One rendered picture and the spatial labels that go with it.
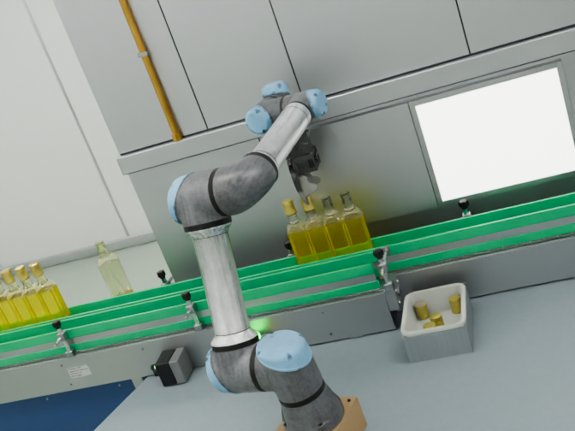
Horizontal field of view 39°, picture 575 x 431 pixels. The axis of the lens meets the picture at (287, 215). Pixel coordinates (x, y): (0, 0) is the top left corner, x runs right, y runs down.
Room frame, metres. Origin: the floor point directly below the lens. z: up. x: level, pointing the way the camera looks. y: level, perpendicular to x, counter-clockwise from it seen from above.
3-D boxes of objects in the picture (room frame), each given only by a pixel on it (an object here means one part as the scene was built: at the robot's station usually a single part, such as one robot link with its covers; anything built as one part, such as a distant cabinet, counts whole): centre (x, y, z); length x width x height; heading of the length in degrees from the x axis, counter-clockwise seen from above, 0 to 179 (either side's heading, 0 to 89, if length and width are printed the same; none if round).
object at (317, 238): (2.27, -0.07, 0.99); 0.06 x 0.06 x 0.21; 72
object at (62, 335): (2.38, 0.81, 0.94); 0.07 x 0.04 x 0.13; 162
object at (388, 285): (2.09, -0.21, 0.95); 0.17 x 0.03 x 0.12; 162
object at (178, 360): (2.25, 0.49, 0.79); 0.08 x 0.08 x 0.08; 72
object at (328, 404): (1.67, 0.11, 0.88); 0.15 x 0.15 x 0.10
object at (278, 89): (2.26, -0.09, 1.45); 0.09 x 0.08 x 0.11; 148
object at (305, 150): (2.26, -0.09, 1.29); 0.09 x 0.08 x 0.12; 73
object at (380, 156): (2.29, -0.42, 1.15); 0.90 x 0.03 x 0.34; 72
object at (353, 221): (2.23, -0.18, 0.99); 0.06 x 0.06 x 0.21; 73
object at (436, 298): (1.96, -0.29, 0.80); 0.22 x 0.17 x 0.09; 162
